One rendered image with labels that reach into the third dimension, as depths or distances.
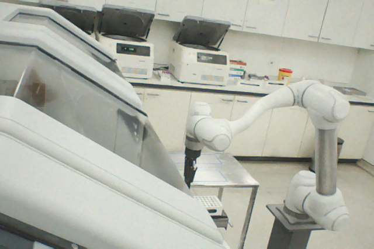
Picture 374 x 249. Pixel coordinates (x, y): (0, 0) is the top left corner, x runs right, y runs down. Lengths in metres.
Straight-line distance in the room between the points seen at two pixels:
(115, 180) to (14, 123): 0.15
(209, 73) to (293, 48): 1.52
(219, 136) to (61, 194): 1.13
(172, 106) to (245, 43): 1.38
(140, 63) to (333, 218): 2.57
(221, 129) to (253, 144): 3.17
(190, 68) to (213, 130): 2.61
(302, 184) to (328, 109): 0.58
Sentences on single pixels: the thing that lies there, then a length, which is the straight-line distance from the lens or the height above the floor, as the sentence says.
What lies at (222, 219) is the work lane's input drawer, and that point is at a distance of 1.93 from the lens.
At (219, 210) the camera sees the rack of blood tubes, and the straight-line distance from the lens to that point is 1.91.
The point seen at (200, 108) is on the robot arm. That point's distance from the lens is 1.66.
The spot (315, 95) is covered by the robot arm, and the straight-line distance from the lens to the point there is 1.80.
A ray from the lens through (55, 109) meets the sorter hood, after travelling 0.77.
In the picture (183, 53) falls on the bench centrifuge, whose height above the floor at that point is 1.20.
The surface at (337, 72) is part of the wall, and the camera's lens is 5.80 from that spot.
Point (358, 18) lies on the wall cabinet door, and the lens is 5.37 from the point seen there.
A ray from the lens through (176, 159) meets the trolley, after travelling 2.41.
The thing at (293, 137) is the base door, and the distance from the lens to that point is 4.93.
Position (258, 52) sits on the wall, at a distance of 5.07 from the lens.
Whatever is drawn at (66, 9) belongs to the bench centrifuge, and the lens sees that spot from 4.01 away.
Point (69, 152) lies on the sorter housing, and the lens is 0.53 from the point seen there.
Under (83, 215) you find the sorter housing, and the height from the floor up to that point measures 1.57.
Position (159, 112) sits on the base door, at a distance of 4.14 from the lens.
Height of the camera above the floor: 1.80
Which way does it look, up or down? 18 degrees down
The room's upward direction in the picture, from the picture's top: 9 degrees clockwise
